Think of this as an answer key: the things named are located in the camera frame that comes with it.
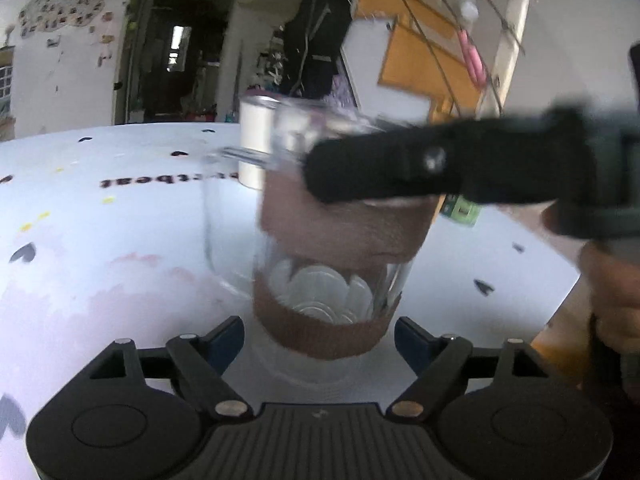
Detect green small box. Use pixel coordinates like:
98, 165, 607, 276
440, 194, 482, 226

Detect white cylindrical cup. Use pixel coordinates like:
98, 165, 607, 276
239, 96, 278, 191

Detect black hanging clothes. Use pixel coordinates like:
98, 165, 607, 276
279, 0, 354, 100

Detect glass mug with brown sleeve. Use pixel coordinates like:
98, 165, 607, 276
203, 98, 438, 385

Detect orange white board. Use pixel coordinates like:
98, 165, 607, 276
341, 0, 486, 122

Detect dark doorway frame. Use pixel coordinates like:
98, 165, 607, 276
113, 0, 233, 125

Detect person's hand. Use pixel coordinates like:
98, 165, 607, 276
541, 201, 640, 356

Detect photo collage on wall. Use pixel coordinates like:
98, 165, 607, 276
18, 0, 106, 39

